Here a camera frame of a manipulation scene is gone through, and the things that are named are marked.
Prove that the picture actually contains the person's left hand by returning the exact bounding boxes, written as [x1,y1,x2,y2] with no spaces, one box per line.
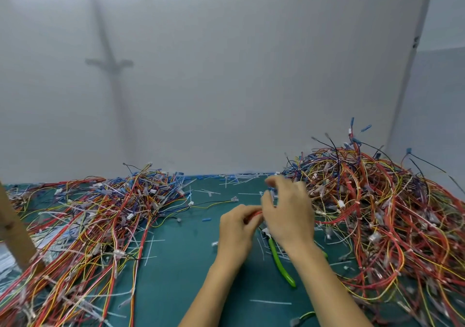
[217,204,264,266]

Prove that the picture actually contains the person's right hand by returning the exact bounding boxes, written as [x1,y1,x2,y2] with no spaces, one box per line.
[260,175,316,253]

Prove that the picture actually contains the red wire harness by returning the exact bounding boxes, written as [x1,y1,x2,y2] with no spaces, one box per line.
[245,209,264,226]

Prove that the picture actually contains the person's left forearm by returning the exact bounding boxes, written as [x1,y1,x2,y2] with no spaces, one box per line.
[178,258,251,327]

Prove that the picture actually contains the person's right forearm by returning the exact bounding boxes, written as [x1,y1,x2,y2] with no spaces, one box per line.
[285,241,375,327]

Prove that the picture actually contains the yellow black wire with connector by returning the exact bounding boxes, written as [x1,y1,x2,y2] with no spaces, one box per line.
[160,196,239,226]

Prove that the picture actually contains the scattered white cable tie offcuts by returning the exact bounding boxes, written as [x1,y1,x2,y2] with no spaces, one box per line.
[138,172,360,306]

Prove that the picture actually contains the green handled wire cutters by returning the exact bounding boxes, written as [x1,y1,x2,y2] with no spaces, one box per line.
[262,228,328,288]

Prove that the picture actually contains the green wire with connector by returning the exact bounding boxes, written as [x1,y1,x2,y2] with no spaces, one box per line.
[290,311,317,327]

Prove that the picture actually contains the tall heap of coloured wire harnesses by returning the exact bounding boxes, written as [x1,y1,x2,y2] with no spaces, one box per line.
[281,118,465,327]

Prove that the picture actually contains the flat pile of coloured wire harnesses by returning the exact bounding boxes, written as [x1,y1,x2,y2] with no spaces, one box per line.
[0,162,193,327]

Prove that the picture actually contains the wooden post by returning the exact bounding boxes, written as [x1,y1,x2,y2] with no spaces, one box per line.
[0,182,40,271]

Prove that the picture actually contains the bundle of white cable ties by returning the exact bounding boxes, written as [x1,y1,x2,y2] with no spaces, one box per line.
[0,243,22,287]

